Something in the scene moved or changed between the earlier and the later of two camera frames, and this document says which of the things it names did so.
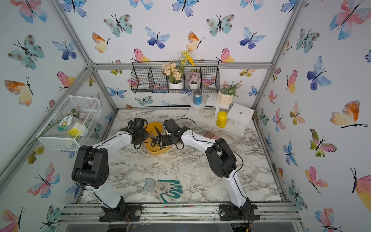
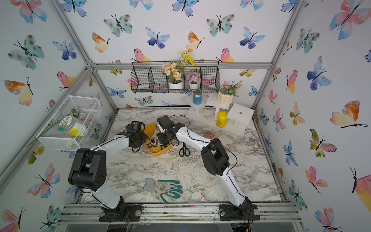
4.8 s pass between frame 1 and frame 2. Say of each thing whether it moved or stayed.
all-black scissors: moved
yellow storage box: stayed
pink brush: stayed
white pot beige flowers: stayed
